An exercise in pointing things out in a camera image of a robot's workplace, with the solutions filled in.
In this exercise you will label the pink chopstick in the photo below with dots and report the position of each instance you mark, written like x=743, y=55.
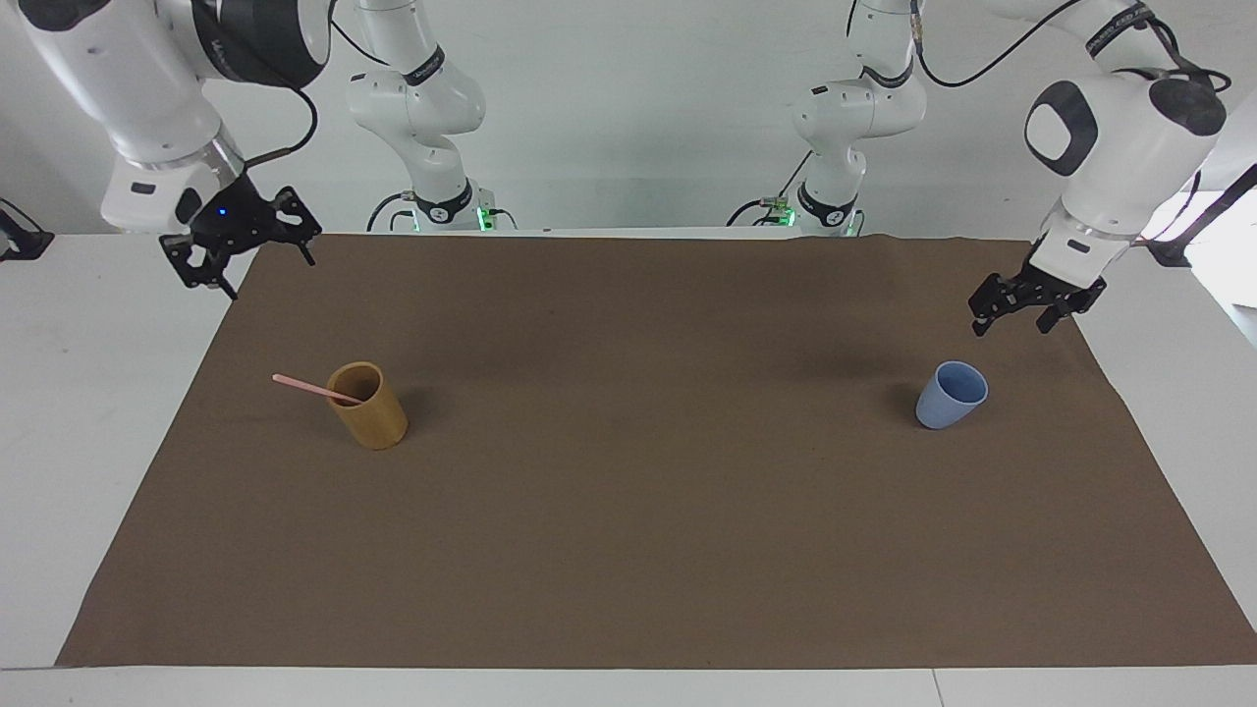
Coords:
x=309, y=386

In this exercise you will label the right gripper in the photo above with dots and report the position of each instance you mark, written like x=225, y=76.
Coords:
x=228, y=218

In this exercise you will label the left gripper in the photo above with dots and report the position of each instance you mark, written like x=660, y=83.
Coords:
x=1070, y=295

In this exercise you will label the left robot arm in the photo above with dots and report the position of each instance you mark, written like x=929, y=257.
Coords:
x=1129, y=147

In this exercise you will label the black stand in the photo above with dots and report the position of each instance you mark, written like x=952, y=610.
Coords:
x=20, y=236
x=1208, y=211

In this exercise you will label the blue cup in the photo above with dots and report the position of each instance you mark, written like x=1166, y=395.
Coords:
x=951, y=398

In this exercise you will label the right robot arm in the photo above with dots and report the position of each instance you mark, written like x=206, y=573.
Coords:
x=147, y=108

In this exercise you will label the brown wooden cup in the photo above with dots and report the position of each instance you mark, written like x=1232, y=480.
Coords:
x=368, y=407

